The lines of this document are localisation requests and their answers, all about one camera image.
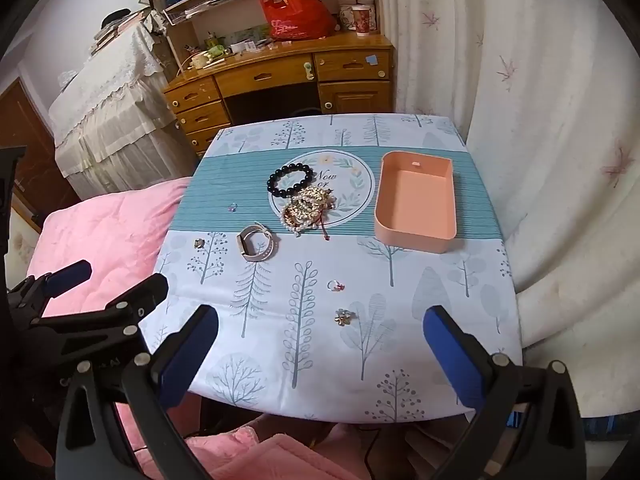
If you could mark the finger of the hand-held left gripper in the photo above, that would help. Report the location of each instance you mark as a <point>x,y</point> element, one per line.
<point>142,294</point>
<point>67,276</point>

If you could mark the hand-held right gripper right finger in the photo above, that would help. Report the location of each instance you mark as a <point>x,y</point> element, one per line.
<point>456,362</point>

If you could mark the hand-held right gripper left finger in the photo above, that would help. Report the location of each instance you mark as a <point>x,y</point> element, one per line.
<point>186,360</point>

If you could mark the pink watch band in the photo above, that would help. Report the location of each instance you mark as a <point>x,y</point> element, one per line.
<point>250,250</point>

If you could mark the gold flower brooch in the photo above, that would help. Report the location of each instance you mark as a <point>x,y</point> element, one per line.
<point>344,317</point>

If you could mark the pink plastic box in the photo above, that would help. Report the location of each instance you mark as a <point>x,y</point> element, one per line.
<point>415,205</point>

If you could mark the gold and pearl jewelry pile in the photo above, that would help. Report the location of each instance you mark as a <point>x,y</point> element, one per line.
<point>302,210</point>

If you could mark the pink quilted blanket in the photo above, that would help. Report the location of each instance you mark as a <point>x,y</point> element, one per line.
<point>100,240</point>

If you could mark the pink fleece cloth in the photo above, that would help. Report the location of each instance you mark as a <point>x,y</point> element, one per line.
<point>280,455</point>

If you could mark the white lace cover cloth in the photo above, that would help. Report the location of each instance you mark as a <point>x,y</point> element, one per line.
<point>110,105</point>

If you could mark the stack of books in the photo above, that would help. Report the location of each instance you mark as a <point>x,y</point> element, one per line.
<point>112,32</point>

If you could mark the wooden desk with drawers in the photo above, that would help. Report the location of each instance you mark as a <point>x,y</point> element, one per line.
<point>270,77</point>

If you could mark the white leaf print curtain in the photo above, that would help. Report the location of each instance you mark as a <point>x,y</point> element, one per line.
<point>525,110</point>

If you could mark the red plastic bag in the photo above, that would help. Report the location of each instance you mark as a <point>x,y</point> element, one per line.
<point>295,12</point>

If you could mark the red paper cup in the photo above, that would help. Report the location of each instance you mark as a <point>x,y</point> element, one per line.
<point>361,20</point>

